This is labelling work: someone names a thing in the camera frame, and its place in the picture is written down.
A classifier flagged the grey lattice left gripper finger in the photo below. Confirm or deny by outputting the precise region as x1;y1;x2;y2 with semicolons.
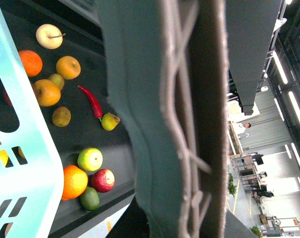
97;0;229;238

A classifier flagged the light blue plastic basket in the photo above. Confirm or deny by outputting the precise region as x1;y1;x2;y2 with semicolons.
0;8;63;238

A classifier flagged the yellow green pear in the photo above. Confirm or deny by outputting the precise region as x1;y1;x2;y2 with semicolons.
101;113;120;131

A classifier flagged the red chili pepper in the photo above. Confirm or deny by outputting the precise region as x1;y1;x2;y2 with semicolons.
77;85;103;120

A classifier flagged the person in background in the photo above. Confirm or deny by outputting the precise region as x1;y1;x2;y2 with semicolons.
232;122;251;139

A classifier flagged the golden round pear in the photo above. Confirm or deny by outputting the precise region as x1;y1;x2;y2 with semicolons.
56;56;81;80

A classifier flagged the small green yellow fruit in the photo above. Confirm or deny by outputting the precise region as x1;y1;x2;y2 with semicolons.
48;73;65;91

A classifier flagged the brown kiwi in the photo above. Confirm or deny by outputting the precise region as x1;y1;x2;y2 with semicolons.
52;107;71;127

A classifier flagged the white pear with stem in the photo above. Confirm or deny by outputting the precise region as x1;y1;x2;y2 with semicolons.
36;24;66;50

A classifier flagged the yellow orange apple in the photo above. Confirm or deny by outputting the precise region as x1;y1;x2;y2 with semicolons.
34;79;61;107

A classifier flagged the green apple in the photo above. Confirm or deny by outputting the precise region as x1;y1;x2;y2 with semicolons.
77;147;103;172

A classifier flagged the small orange tangerine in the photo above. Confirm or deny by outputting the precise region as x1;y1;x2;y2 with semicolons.
18;50;43;77

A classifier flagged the red apple bottom right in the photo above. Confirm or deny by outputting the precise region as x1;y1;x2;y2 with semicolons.
91;169;115;193

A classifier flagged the red apple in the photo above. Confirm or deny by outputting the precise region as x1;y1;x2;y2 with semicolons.
2;90;13;107
91;169;115;193

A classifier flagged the large orange yellow mango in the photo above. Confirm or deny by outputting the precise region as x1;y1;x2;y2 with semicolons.
61;165;88;201

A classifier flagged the green avocado near basket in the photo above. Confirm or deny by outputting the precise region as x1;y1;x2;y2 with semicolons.
80;186;100;211

